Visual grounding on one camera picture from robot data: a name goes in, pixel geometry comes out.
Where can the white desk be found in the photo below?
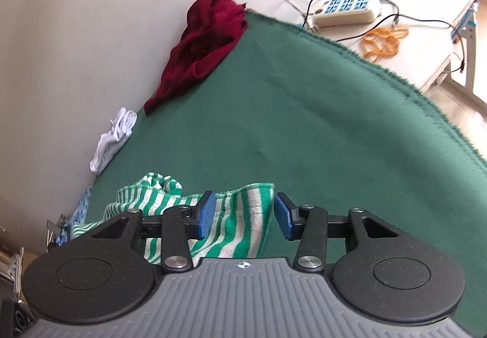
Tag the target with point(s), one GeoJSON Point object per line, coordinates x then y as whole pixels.
{"type": "Point", "coordinates": [426, 3]}

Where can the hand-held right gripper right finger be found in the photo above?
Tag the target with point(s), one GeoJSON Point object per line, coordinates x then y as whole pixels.
{"type": "Point", "coordinates": [284, 217]}

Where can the blue patterned towel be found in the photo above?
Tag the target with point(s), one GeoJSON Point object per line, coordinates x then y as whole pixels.
{"type": "Point", "coordinates": [81, 205]}

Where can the metal clamp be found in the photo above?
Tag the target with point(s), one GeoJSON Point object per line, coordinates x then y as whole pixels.
{"type": "Point", "coordinates": [57, 231]}

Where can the green table cloth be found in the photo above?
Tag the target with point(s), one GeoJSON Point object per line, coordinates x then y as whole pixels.
{"type": "Point", "coordinates": [304, 113]}

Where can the dark red garment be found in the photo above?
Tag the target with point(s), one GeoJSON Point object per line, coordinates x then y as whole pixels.
{"type": "Point", "coordinates": [201, 45]}

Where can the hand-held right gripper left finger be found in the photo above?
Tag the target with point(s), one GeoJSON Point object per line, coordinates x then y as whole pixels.
{"type": "Point", "coordinates": [207, 215]}

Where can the green white striped shirt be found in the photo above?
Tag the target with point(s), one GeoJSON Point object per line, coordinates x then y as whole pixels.
{"type": "Point", "coordinates": [243, 216]}

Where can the white garment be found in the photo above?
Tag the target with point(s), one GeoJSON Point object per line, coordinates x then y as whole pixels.
{"type": "Point", "coordinates": [114, 136]}

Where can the orange rubber bands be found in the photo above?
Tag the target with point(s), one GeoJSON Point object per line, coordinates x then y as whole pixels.
{"type": "Point", "coordinates": [380, 33]}

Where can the white power strip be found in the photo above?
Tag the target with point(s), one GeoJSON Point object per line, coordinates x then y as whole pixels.
{"type": "Point", "coordinates": [342, 13]}

